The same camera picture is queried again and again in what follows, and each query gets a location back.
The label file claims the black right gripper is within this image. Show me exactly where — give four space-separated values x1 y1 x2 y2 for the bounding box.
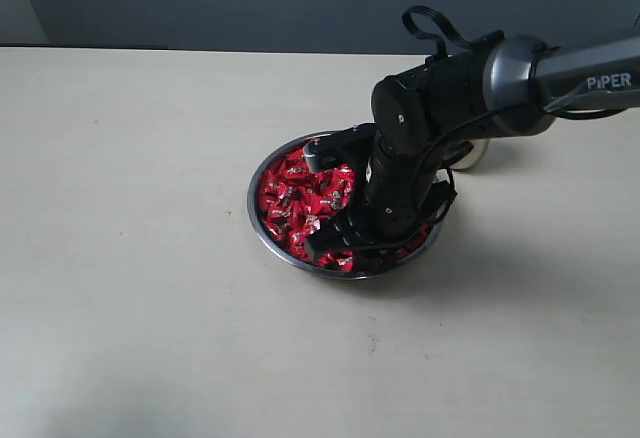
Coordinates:
303 157 459 265

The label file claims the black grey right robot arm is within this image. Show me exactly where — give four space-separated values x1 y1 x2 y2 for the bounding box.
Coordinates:
304 28 639 259

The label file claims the stainless steel cup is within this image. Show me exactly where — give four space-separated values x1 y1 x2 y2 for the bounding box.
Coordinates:
450 139 490 171

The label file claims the pile of red wrapped candies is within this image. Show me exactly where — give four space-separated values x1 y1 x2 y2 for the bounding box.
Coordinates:
257 140 431 272

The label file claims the silver metal bowl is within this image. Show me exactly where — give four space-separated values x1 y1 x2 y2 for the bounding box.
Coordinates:
246 130 446 281

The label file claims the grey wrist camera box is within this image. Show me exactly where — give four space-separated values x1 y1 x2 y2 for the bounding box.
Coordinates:
303 122 379 174

